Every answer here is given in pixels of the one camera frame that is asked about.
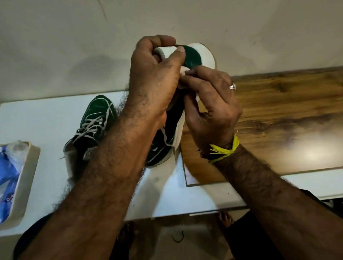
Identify person's foot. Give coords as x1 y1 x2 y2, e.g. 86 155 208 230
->
217 211 234 229
118 221 134 247

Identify person's right forearm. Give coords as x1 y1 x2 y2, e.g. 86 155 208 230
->
213 144 343 260

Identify yellow thread wristband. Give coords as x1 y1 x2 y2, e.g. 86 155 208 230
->
209 131 240 164

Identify person's right foot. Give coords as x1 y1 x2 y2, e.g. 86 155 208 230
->
217 211 234 229

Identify person's left forearm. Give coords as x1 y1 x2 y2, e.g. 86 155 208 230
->
19 112 164 260

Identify blue wet wipe packet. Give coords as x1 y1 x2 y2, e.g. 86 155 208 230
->
0 140 29 224

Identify brown wooden board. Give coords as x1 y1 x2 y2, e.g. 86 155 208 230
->
180 66 343 187

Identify person's left foot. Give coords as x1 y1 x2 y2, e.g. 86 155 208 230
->
118 221 134 247

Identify white wet wipe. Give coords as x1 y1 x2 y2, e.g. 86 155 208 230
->
178 65 191 89

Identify white shoelace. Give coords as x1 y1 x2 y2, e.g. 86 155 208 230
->
59 103 112 160
160 127 175 148

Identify beige plastic tray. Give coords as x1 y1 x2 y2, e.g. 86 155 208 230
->
0 141 41 231

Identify person's right hand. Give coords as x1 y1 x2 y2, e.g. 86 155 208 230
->
179 65 243 161

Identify black shorts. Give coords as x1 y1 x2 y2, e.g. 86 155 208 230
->
13 189 343 260

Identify person's left hand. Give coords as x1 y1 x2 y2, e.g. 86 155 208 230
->
122 35 186 130

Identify green sneaker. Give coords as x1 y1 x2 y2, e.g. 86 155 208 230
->
144 42 216 168
63 95 118 180

